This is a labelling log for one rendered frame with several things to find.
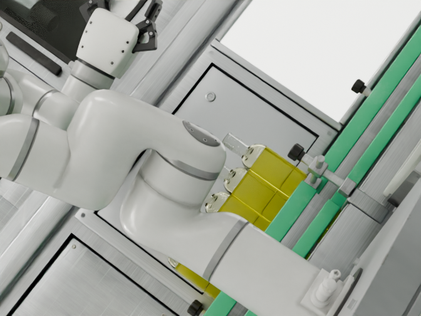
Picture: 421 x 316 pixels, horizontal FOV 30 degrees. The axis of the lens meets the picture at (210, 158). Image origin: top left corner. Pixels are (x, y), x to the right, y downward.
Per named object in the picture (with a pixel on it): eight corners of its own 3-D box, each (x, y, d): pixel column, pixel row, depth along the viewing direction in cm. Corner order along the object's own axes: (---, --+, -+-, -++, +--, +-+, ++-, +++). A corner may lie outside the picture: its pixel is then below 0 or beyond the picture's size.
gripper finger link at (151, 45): (114, 47, 142) (127, 19, 142) (150, 64, 139) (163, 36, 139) (111, 46, 141) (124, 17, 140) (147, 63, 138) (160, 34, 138)
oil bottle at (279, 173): (344, 208, 150) (254, 144, 154) (348, 202, 145) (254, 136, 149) (327, 231, 149) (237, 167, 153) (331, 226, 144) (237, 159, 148)
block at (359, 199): (383, 217, 140) (350, 194, 142) (393, 207, 131) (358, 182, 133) (371, 233, 140) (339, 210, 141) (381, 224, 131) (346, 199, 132)
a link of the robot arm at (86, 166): (15, 162, 105) (65, 57, 100) (173, 225, 112) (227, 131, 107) (9, 194, 96) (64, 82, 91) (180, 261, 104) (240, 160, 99)
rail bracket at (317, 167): (348, 197, 143) (292, 158, 146) (362, 175, 127) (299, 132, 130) (339, 210, 143) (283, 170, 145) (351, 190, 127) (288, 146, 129)
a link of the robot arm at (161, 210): (220, 274, 110) (127, 210, 112) (266, 197, 106) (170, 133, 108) (197, 297, 101) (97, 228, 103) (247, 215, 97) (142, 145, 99)
